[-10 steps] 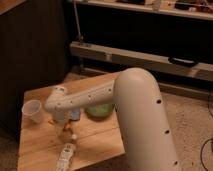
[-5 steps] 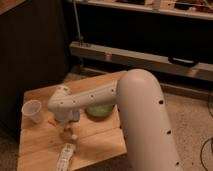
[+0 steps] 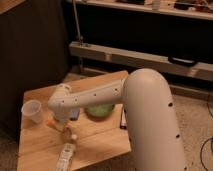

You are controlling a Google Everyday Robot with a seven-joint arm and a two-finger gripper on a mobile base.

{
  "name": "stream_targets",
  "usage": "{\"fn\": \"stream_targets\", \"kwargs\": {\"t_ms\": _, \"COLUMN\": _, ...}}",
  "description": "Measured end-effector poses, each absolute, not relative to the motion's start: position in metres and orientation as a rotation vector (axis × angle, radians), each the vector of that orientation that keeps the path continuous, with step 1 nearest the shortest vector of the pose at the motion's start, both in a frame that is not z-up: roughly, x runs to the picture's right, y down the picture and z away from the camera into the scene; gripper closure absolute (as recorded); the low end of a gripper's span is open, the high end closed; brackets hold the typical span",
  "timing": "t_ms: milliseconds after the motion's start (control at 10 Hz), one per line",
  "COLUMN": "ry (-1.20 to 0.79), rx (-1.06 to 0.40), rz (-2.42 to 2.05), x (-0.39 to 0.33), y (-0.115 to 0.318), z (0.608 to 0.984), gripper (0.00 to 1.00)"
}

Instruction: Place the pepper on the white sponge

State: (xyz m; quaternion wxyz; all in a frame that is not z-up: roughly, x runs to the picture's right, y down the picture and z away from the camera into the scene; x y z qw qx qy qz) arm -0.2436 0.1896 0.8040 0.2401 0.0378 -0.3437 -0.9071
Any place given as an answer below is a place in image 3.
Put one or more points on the blue sponge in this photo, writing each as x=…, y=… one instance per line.
x=74, y=114

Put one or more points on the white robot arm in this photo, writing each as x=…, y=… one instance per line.
x=152, y=124

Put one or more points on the grey case with black handle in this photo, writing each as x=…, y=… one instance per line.
x=200, y=70

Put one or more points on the metal stand pole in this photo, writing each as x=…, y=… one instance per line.
x=79, y=36

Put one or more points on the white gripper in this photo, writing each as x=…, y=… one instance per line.
x=62, y=117

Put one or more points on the green bowl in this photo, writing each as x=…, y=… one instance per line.
x=100, y=111

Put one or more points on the wooden shelf with clutter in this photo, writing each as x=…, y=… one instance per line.
x=146, y=8

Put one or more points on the red and black box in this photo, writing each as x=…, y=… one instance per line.
x=123, y=124

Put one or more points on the clear plastic cup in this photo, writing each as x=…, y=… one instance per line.
x=32, y=109

